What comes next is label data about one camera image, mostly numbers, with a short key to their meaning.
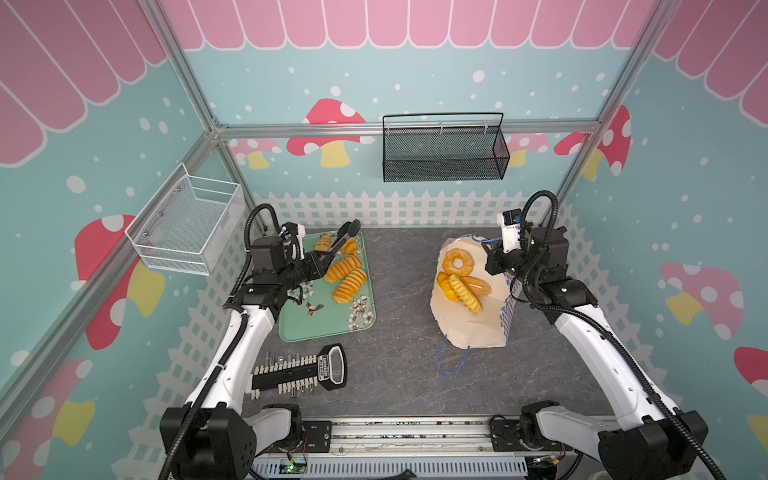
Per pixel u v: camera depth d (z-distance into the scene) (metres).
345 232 0.84
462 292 0.92
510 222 0.61
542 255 0.53
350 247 1.11
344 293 0.97
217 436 0.39
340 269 1.03
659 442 0.37
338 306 0.97
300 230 0.70
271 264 0.58
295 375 0.84
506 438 0.74
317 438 0.75
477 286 0.97
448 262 1.00
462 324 0.90
